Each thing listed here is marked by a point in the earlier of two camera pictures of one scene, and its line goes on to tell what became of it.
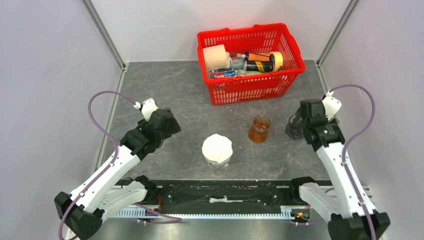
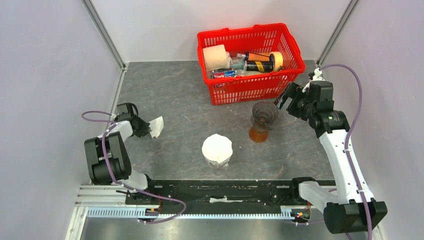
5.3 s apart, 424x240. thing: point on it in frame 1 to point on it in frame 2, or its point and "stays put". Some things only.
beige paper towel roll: [215, 57] stays put
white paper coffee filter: [217, 148] stays put
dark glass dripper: [295, 129] to [264, 112]
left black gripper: [174, 128] to [145, 129]
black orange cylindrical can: [257, 62] stays put
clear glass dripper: [214, 164] stays put
